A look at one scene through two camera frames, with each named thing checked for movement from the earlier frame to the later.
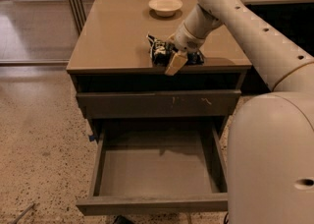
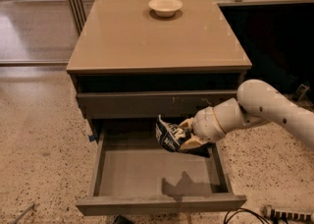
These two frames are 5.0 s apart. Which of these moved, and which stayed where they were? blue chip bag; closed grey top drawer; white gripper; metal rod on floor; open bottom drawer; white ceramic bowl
Moved: blue chip bag; white gripper
Stayed: closed grey top drawer; open bottom drawer; white ceramic bowl; metal rod on floor
